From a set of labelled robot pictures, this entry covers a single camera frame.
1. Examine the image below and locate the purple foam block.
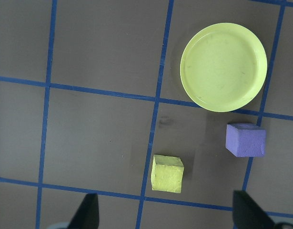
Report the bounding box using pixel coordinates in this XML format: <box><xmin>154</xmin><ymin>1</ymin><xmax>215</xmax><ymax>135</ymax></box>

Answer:
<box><xmin>225</xmin><ymin>123</ymin><xmax>266</xmax><ymax>158</ymax></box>

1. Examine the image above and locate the yellow foam block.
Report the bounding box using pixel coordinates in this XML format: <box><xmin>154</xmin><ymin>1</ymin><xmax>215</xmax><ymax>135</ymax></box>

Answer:
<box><xmin>151</xmin><ymin>154</ymin><xmax>184</xmax><ymax>193</ymax></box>

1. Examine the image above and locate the yellow round plate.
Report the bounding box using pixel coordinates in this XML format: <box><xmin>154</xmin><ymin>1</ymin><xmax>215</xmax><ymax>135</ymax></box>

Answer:
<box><xmin>180</xmin><ymin>22</ymin><xmax>268</xmax><ymax>113</ymax></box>

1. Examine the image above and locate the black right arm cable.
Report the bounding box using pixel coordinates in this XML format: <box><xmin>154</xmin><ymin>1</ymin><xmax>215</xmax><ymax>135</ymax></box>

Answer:
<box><xmin>274</xmin><ymin>221</ymin><xmax>293</xmax><ymax>229</ymax></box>

